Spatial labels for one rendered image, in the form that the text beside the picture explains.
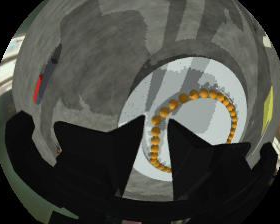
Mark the yellow flat rectangular pad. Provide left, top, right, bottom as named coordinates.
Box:
left=261, top=85, right=273, bottom=135

